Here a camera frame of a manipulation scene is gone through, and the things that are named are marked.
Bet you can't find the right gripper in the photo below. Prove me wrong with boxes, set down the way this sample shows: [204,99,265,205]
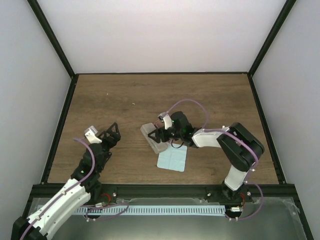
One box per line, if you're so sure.
[148,126,184,143]

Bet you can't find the grey glasses case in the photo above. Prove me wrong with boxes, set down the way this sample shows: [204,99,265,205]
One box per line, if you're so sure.
[140,123,168,154]

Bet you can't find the light blue cleaning cloth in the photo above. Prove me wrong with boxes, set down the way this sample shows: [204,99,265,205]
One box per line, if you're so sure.
[157,143,188,172]

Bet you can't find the pink sunglasses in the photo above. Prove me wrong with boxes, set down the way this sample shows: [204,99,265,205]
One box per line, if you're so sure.
[153,119,164,128]

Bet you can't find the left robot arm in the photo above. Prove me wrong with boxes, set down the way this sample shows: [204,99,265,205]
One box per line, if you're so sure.
[11,122,121,240]

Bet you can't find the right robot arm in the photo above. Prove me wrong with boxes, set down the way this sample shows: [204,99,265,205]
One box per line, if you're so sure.
[140,111,265,202]

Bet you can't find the clear plastic sheet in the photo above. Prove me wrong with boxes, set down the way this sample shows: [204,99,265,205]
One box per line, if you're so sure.
[51,197,306,240]

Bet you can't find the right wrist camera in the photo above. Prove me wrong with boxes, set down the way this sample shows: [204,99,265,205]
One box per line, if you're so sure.
[158,111,173,130]

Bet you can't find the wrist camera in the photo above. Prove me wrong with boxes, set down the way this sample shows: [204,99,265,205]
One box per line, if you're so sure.
[158,111,173,130]
[84,125,102,144]

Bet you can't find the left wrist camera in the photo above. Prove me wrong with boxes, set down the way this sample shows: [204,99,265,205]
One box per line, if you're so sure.
[84,125,102,144]

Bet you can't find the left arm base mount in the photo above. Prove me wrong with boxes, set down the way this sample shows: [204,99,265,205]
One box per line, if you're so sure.
[87,184,118,205]

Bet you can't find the light blue slotted cable duct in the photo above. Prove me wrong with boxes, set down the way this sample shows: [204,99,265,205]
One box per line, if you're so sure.
[74,205,226,217]

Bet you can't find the black aluminium frame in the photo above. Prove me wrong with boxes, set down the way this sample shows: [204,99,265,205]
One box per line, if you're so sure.
[28,0,313,239]

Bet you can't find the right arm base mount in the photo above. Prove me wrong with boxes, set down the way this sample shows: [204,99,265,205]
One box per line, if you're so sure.
[205,184,253,205]

